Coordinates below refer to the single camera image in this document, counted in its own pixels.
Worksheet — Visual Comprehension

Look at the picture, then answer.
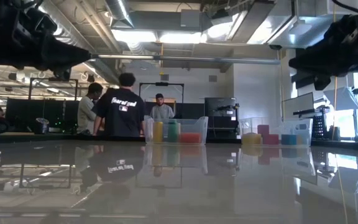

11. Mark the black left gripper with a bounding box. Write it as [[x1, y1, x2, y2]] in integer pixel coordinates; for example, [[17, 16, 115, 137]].
[[0, 0, 92, 82]]

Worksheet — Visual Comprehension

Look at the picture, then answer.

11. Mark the blue cube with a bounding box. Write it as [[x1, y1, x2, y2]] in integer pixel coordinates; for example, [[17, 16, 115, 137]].
[[281, 134, 298, 146]]

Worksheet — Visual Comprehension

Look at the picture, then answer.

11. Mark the red cube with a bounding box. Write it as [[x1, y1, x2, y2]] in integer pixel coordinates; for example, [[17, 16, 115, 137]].
[[257, 124, 270, 146]]

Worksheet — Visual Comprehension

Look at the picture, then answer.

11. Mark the small yellow block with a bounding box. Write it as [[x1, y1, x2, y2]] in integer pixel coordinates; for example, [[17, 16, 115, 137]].
[[241, 133, 262, 146]]

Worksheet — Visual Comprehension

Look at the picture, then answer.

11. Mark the yellow cylinder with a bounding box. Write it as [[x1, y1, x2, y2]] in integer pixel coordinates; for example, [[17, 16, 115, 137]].
[[152, 121, 165, 144]]

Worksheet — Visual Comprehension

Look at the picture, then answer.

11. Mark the green cylinder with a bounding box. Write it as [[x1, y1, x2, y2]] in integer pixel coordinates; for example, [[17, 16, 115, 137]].
[[167, 120, 180, 144]]

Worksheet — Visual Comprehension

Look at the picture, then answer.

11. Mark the red cylinder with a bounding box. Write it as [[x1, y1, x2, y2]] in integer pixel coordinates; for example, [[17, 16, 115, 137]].
[[178, 133, 203, 144]]

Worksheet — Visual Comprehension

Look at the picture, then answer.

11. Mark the white shade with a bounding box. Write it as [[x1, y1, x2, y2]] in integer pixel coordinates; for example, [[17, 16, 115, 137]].
[[323, 86, 358, 112]]

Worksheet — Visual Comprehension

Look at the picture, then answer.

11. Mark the white display panel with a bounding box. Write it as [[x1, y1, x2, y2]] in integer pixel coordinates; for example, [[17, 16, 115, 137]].
[[280, 91, 315, 122]]

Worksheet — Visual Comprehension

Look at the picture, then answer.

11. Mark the black crate rack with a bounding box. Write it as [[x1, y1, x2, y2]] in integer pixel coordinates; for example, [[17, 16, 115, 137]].
[[311, 105, 334, 141]]

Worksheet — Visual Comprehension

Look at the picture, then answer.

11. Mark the black partition panel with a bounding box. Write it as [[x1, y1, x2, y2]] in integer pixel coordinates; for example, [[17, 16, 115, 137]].
[[4, 98, 80, 133], [144, 101, 205, 131]]

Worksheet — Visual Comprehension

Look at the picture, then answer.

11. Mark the clear plastic bin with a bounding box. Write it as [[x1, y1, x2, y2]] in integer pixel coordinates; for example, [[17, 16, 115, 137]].
[[143, 115, 209, 146], [240, 116, 314, 147]]

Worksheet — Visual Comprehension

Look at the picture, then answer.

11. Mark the black equipment cabinet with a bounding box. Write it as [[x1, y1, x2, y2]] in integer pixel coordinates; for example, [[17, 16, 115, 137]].
[[203, 96, 241, 144]]

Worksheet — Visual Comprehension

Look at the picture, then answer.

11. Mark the grey ceiling pipe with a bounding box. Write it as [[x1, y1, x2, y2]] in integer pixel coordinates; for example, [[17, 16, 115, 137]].
[[90, 53, 282, 65]]

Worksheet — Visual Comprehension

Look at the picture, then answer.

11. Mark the grey ceiling junction box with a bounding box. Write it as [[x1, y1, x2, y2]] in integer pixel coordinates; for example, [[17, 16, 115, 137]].
[[180, 9, 202, 29]]

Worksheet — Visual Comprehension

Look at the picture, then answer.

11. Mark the yellow hanging cable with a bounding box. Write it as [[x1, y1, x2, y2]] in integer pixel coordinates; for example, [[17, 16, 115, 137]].
[[332, 0, 338, 141]]

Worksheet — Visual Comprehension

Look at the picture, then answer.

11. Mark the white ventilation duct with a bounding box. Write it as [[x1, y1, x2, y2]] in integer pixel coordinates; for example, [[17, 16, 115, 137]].
[[247, 0, 358, 50]]

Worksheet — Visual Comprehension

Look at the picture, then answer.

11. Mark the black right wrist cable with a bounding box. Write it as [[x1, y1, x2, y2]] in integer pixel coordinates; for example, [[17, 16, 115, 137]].
[[332, 0, 358, 16]]

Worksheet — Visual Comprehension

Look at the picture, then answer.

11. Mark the black stand frame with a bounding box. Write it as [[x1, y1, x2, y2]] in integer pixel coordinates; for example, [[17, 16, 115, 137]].
[[137, 82, 185, 103]]

